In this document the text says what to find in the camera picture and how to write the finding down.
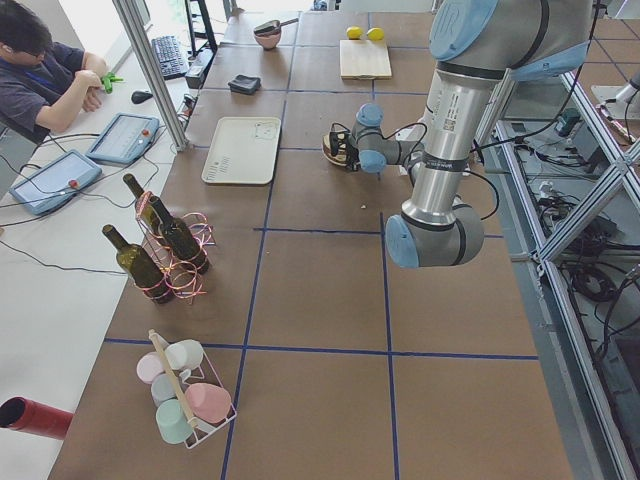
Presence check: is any near blue teach pendant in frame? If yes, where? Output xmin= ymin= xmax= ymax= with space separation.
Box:
xmin=9 ymin=150 xmax=102 ymax=216

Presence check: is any lilac cup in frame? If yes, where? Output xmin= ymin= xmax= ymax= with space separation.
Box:
xmin=136 ymin=352 xmax=165 ymax=385

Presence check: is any copper wire bottle rack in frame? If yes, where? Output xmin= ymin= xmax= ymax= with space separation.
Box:
xmin=135 ymin=191 xmax=216 ymax=304

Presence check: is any left yellow lemon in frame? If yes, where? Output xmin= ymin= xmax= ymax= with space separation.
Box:
xmin=346 ymin=26 xmax=363 ymax=40

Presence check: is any pink cup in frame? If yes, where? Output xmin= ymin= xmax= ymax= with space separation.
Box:
xmin=185 ymin=383 xmax=231 ymax=424

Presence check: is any grey cup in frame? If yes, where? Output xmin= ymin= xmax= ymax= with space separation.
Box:
xmin=151 ymin=373 xmax=177 ymax=407

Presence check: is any metal scoop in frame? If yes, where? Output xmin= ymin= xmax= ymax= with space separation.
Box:
xmin=253 ymin=18 xmax=299 ymax=36

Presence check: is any black keyboard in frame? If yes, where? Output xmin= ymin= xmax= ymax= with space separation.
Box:
xmin=151 ymin=35 xmax=189 ymax=80

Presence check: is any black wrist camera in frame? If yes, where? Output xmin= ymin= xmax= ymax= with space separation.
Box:
xmin=328 ymin=128 xmax=350 ymax=157

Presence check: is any green wine bottle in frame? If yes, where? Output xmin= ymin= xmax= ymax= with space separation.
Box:
xmin=102 ymin=224 xmax=175 ymax=304
xmin=123 ymin=173 xmax=161 ymax=238
xmin=149 ymin=195 xmax=210 ymax=274

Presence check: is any aluminium frame post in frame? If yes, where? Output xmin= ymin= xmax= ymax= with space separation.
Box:
xmin=112 ymin=0 xmax=189 ymax=152

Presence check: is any white wire cup rack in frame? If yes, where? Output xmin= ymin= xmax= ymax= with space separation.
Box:
xmin=136 ymin=330 xmax=237 ymax=449

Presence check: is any seated person in blue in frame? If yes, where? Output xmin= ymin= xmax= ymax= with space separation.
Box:
xmin=1 ymin=1 xmax=109 ymax=144

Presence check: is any pink bowl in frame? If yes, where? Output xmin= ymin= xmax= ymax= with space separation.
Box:
xmin=253 ymin=26 xmax=281 ymax=50

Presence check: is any far blue teach pendant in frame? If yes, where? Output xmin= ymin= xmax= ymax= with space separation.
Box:
xmin=86 ymin=113 xmax=160 ymax=165

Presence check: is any black computer mouse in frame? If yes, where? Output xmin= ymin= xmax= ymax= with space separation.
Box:
xmin=130 ymin=90 xmax=153 ymax=105

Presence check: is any yellow lemon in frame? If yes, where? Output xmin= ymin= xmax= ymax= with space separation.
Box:
xmin=346 ymin=26 xmax=363 ymax=40
xmin=366 ymin=27 xmax=385 ymax=41

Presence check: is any wooden cutting board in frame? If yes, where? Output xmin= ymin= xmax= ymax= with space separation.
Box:
xmin=339 ymin=40 xmax=392 ymax=79

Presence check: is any green plastic tool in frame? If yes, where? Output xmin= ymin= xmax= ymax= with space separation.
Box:
xmin=101 ymin=72 xmax=124 ymax=94

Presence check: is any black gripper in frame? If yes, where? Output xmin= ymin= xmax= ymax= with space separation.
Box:
xmin=345 ymin=143 xmax=360 ymax=171

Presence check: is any green wine bottle middle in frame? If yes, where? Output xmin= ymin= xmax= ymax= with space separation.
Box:
xmin=149 ymin=195 xmax=210 ymax=274

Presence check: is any white bear serving tray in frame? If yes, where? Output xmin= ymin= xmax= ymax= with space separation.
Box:
xmin=201 ymin=116 xmax=281 ymax=185

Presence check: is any green wine bottle front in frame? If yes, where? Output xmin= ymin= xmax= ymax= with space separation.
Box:
xmin=102 ymin=224 xmax=175 ymax=304

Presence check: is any red cylinder tube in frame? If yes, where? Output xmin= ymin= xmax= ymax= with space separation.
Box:
xmin=1 ymin=397 xmax=74 ymax=440

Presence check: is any white round plate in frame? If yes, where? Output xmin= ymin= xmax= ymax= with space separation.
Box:
xmin=322 ymin=134 xmax=357 ymax=171

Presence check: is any right yellow lemon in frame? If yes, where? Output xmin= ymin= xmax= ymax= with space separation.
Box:
xmin=366 ymin=27 xmax=385 ymax=41

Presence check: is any green wine bottle back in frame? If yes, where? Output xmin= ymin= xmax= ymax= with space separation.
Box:
xmin=123 ymin=173 xmax=161 ymax=238

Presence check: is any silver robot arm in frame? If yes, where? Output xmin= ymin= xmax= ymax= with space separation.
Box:
xmin=345 ymin=1 xmax=593 ymax=268

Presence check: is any blue teach pendant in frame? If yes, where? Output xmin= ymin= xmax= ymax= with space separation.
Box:
xmin=9 ymin=150 xmax=102 ymax=216
xmin=86 ymin=113 xmax=160 ymax=165

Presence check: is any white cup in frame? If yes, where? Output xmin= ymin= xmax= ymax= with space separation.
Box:
xmin=164 ymin=339 xmax=204 ymax=370

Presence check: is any folded grey cloth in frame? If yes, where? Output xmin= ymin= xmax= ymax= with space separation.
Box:
xmin=228 ymin=74 xmax=261 ymax=95

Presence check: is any mint green cup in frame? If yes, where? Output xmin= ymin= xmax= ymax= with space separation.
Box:
xmin=155 ymin=398 xmax=194 ymax=445

